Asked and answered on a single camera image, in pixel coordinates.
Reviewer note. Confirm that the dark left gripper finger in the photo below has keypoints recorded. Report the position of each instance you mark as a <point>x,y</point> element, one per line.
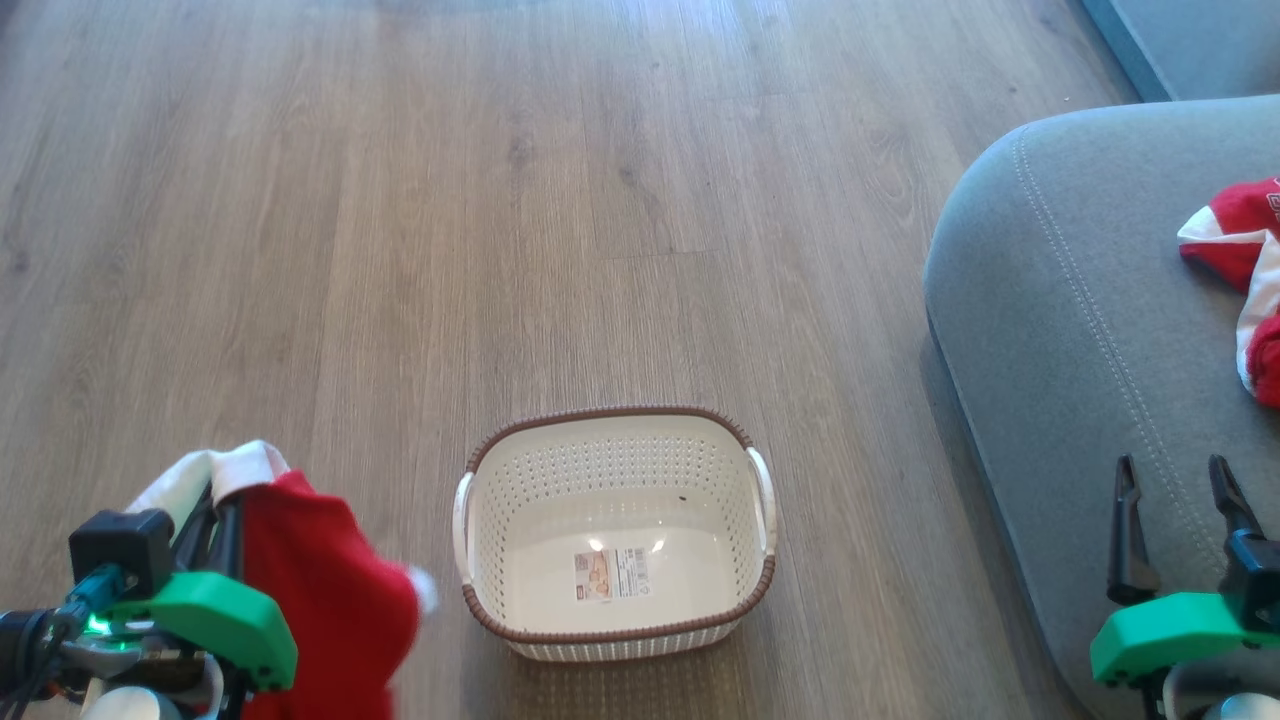
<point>230,540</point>
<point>198,540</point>

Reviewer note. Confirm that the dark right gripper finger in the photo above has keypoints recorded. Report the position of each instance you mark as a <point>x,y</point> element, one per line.
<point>1128,540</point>
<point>1232,500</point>

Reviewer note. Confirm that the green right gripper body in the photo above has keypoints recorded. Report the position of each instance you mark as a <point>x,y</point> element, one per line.
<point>1170,630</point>

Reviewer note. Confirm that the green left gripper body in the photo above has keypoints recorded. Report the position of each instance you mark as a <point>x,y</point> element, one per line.
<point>225,620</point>

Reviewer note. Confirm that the red santa hat white band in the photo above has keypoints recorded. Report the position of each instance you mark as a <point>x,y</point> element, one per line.
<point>320,600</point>

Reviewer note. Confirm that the red shirt white trim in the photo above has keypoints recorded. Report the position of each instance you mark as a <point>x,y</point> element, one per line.
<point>1240,205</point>

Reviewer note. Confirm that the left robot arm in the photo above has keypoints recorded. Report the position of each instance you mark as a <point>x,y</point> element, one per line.
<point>120,680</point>

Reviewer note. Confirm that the grey fabric sofa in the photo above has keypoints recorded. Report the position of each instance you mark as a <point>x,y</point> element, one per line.
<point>1060,330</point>

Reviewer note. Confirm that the paper label sticker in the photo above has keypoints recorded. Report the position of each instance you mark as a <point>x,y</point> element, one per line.
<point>611,574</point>

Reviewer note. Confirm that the white basket brown rim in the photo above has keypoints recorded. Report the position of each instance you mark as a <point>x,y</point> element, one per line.
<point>610,470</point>

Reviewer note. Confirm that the blue-grey furniture panel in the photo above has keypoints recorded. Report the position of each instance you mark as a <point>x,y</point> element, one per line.
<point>1190,40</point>

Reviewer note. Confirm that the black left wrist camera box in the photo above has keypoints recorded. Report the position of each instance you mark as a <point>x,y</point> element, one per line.
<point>120,548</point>

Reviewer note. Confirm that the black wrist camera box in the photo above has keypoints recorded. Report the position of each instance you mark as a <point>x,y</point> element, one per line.
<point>1258,580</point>
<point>120,548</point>

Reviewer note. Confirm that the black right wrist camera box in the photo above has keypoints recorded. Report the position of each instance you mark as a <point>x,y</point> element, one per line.
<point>1258,580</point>

